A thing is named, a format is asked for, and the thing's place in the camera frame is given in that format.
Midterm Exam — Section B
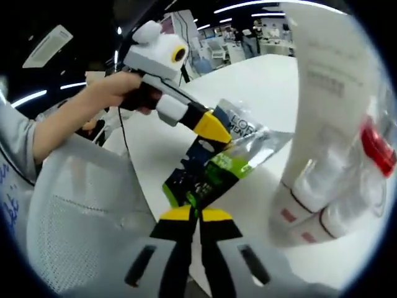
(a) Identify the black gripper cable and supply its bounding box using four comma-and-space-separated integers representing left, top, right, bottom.
117, 107, 133, 159

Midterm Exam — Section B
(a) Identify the person's left hand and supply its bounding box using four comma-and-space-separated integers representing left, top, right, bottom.
88, 72, 151, 115

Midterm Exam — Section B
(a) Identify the silver blue skincare sachet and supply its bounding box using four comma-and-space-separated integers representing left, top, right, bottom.
181, 98, 295, 174

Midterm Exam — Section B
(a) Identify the red collared white skincare bottle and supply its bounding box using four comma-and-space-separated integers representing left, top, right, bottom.
341, 77, 397, 218

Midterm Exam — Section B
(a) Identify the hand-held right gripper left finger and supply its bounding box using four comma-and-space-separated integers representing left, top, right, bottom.
89, 205, 198, 298

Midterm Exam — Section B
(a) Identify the blue water jug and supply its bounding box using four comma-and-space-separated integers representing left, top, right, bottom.
194, 57, 212, 76

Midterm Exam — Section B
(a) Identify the white skincare tube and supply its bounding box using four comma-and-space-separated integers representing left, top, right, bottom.
279, 2, 385, 199

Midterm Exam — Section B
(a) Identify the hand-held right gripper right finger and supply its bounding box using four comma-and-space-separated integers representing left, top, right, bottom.
199, 207, 311, 298

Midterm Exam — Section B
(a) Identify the ceiling air conditioner vent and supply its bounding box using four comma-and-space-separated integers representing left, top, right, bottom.
22, 24, 74, 69

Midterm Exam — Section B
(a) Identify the grey mesh office chair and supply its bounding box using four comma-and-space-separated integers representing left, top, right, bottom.
29, 141, 164, 296

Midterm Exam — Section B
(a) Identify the white office chair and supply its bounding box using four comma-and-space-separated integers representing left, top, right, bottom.
210, 40, 229, 61

